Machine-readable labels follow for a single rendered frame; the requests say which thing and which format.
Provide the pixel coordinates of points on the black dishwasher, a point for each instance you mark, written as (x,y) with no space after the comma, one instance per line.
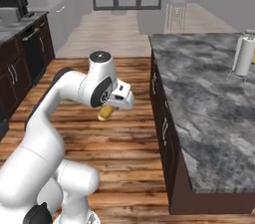
(33,57)

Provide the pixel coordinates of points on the black coffee machine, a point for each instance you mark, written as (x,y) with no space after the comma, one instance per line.
(15,2)

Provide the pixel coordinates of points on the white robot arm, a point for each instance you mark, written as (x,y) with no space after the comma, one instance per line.
(43,141)

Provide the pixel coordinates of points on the dark wood cupboard door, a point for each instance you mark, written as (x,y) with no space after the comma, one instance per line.
(15,85)

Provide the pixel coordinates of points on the yellow condiment bottle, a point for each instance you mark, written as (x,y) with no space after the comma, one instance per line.
(253,57)

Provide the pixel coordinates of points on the narrow dark wood cupboard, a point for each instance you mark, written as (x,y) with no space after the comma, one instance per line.
(47,44)

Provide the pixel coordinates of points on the white paper towel roll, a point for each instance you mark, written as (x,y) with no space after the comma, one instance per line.
(245,57)

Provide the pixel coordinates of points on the dark wood kitchen island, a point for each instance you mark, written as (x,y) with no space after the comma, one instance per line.
(172,171)

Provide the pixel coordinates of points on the dark wood drawer front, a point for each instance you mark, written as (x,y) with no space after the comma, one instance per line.
(9,52)

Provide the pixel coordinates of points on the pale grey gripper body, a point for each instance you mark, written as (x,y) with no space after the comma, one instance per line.
(123,103)

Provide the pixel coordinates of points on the grey toaster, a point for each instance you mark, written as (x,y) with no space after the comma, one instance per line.
(9,15)

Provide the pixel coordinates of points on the pale grey cupboard run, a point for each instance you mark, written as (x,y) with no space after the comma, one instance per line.
(63,12)

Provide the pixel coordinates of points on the yellow hot dog bun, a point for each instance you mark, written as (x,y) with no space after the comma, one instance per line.
(106,112)

